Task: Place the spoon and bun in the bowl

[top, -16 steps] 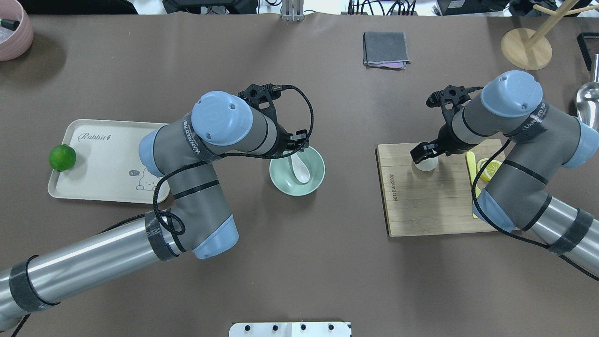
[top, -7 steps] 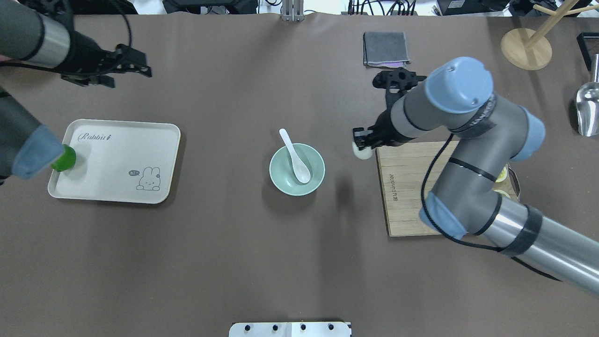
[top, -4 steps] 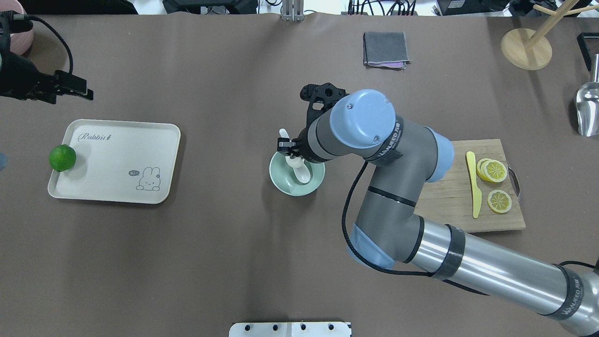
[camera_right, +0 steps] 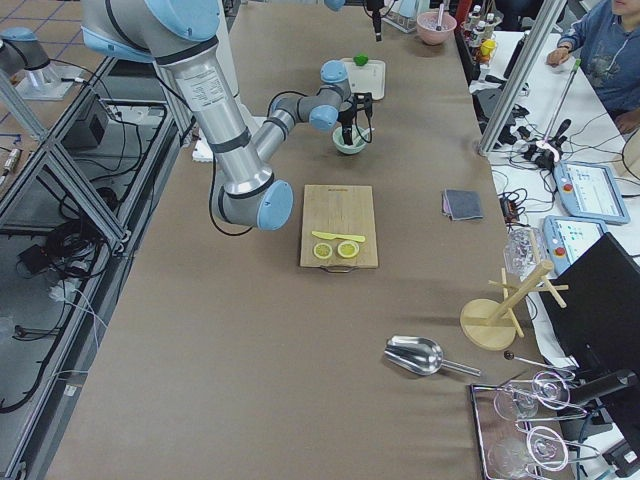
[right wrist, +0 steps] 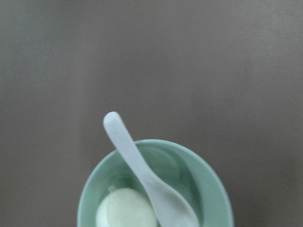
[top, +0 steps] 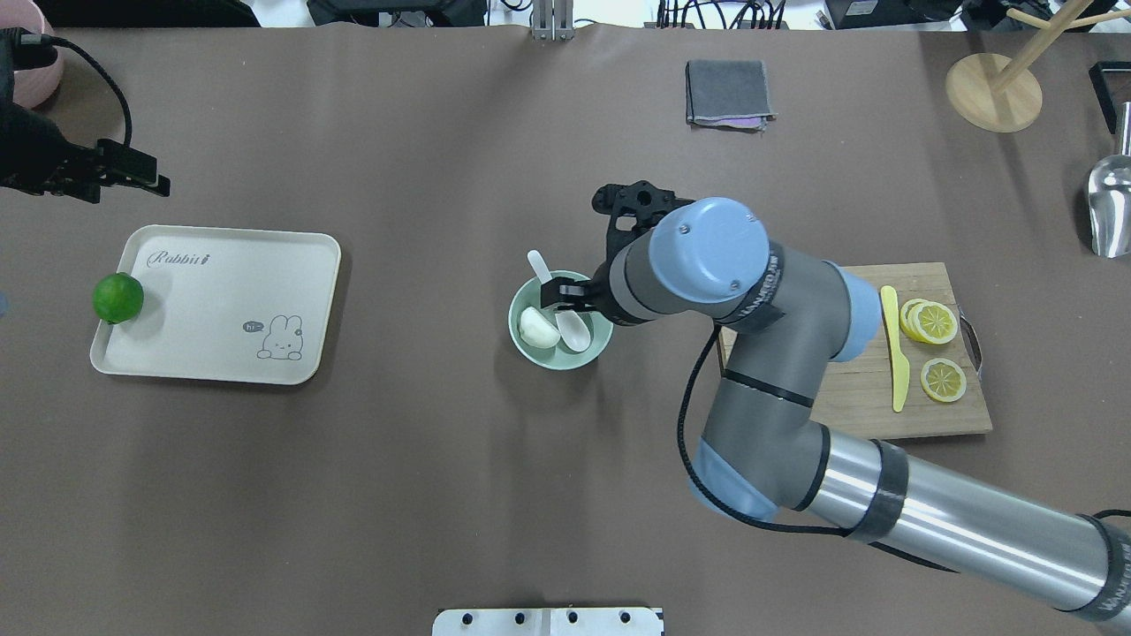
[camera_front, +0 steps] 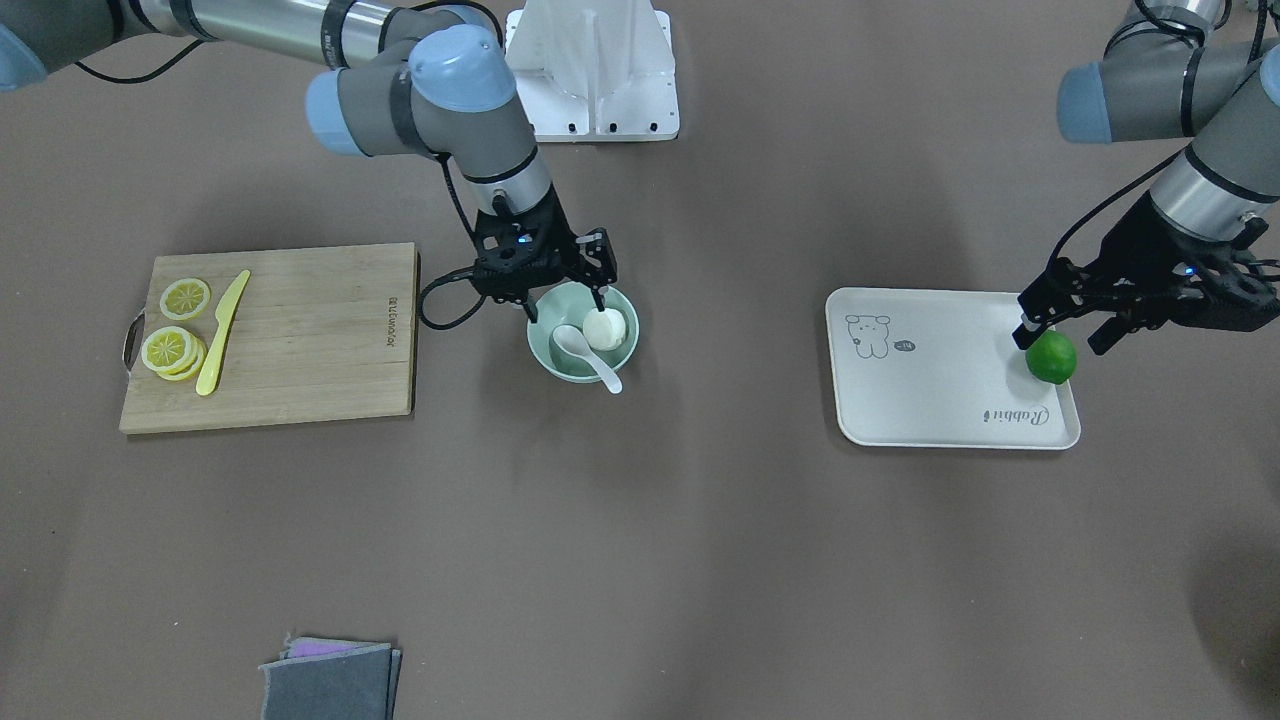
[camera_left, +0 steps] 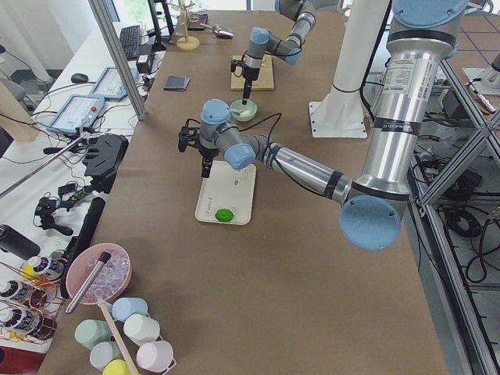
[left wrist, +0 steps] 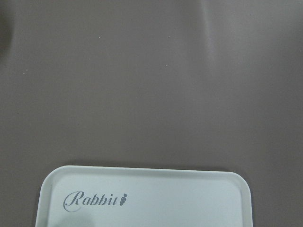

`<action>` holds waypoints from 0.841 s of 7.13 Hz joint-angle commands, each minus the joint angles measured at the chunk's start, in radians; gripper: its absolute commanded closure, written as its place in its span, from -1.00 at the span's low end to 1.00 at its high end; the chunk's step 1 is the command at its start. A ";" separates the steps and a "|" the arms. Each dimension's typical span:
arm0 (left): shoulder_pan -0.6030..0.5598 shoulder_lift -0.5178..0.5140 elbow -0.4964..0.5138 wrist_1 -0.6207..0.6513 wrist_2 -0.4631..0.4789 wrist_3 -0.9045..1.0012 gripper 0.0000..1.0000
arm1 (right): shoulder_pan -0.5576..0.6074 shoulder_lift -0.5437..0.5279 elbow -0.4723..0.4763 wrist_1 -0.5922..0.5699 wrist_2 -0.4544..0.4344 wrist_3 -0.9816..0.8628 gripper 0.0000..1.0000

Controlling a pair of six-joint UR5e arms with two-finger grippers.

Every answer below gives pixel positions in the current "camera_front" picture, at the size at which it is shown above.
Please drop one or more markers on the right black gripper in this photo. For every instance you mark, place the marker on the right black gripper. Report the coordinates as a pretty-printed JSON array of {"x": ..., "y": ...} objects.
[{"x": 560, "y": 243}]

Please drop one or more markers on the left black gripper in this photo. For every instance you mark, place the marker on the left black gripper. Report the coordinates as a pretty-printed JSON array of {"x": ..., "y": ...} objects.
[{"x": 1142, "y": 243}]

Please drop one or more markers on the white ceramic spoon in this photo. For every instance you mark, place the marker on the white ceramic spoon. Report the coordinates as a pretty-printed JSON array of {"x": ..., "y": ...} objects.
[{"x": 570, "y": 341}]

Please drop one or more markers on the white steamed bun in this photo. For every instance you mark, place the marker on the white steamed bun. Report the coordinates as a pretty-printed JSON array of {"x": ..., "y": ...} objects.
[{"x": 604, "y": 330}]

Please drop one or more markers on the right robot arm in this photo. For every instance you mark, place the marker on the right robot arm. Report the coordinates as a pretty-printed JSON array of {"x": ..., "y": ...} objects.
[{"x": 430, "y": 82}]

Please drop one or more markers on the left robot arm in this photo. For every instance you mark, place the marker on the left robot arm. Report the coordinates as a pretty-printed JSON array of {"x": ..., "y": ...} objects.
[{"x": 1159, "y": 77}]

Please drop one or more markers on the mint green bowl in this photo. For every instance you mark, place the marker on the mint green bowl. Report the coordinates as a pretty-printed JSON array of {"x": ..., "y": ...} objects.
[{"x": 568, "y": 303}]

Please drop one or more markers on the green lime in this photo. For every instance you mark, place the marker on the green lime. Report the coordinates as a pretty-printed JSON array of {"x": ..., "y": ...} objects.
[{"x": 1052, "y": 358}]

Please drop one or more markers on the cream rabbit tray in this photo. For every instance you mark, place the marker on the cream rabbit tray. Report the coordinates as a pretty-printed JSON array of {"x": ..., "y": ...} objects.
[{"x": 939, "y": 369}]

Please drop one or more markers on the yellow plastic knife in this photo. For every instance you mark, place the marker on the yellow plastic knife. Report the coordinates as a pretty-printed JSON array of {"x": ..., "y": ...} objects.
[{"x": 225, "y": 313}]

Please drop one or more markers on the single lemon slice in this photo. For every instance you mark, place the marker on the single lemon slice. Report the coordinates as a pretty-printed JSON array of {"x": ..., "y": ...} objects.
[{"x": 185, "y": 299}]

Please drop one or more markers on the lemon slice stack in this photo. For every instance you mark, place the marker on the lemon slice stack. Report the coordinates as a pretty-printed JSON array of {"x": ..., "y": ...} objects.
[{"x": 173, "y": 353}]

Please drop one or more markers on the grey folded cloth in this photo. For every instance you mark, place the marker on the grey folded cloth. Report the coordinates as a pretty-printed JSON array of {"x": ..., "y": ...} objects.
[{"x": 323, "y": 678}]

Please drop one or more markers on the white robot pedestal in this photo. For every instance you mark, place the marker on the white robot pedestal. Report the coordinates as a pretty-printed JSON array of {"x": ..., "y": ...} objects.
[{"x": 595, "y": 71}]

